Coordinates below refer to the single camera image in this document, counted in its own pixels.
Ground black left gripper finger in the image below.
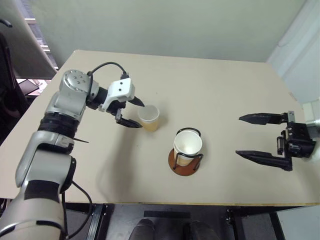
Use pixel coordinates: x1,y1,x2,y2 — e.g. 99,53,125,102
115,114,144,129
126,96,145,108

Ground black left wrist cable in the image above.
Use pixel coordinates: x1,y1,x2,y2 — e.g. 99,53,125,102
86,61,130,81

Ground white door panel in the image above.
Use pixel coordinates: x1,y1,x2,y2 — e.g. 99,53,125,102
266,0,320,104

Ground window blinds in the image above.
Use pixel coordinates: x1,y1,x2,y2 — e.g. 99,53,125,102
23,0,60,71

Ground black office chair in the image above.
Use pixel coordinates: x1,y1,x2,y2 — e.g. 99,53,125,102
0,18,30,141

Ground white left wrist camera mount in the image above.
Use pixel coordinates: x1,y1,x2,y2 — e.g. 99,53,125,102
97,77,136,113

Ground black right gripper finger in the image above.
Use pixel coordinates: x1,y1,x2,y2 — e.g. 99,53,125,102
235,150,293,172
238,112,289,125

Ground dark rounded shape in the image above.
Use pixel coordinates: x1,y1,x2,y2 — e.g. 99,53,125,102
128,218,156,240

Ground dark laptop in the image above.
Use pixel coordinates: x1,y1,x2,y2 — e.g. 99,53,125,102
16,78,49,97

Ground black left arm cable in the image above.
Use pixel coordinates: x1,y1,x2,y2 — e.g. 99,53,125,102
63,181,95,240

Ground black metal table leg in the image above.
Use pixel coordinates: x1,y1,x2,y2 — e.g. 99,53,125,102
224,206,286,240
84,203,110,240

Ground white slanted board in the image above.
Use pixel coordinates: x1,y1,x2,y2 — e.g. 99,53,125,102
0,0,58,80

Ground wire cup holder brown base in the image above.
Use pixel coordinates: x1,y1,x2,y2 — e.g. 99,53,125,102
168,127,205,177

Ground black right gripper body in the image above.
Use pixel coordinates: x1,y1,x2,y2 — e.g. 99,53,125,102
276,109,317,159

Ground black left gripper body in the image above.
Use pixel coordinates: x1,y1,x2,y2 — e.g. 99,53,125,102
107,99,128,124

